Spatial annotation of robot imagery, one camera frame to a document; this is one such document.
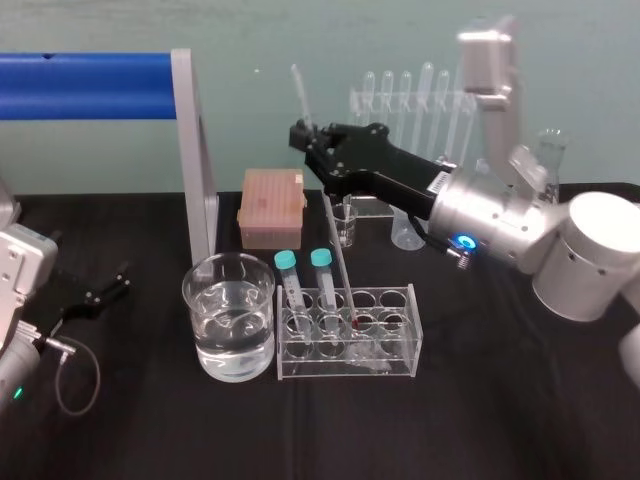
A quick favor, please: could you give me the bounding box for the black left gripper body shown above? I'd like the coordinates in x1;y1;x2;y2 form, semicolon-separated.
25;268;104;335

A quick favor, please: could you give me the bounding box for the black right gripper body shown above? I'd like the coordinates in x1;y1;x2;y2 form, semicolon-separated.
304;121;455;221

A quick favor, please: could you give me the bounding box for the glass thermometer with red bulb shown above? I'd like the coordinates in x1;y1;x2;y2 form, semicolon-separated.
290;63;360;331

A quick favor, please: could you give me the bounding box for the small glass beaker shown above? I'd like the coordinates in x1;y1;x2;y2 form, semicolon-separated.
331;201;358;249

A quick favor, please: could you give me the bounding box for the large glass beaker with water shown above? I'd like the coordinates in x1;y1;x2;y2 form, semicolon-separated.
181;251;278;384

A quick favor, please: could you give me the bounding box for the teal capped centrifuge tube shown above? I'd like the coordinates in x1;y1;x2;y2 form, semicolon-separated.
309;247;342;337
273;249;314;345

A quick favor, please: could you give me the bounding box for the clear acrylic test tube rack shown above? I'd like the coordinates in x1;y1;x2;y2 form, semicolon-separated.
275;283;424;383

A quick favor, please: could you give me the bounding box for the blue horizontal tube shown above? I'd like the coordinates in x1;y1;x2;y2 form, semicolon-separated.
0;51;177;122

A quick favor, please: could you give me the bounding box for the clear acrylic pipette stand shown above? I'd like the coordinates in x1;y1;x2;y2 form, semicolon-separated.
344;85;477;219

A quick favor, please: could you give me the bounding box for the small clear plastic measuring cup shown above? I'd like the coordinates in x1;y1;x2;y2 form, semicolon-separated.
390;206;427;250

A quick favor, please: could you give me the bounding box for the pink pipette tip box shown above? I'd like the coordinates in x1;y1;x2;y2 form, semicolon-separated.
236;168;308;251

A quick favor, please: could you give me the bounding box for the grey upright stand panel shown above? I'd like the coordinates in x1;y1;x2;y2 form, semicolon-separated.
170;47;221;270

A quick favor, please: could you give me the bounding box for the glass conical flask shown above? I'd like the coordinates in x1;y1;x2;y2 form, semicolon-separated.
531;128;572;204

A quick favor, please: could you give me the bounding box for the black table cloth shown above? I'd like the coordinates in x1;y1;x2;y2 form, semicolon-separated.
0;180;640;480

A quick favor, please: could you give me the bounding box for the left wrist grey cable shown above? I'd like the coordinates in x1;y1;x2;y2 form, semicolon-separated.
36;333;102;417

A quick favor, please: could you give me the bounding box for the right wrist dark cable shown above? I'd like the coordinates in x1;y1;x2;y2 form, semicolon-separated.
408;213;475;272

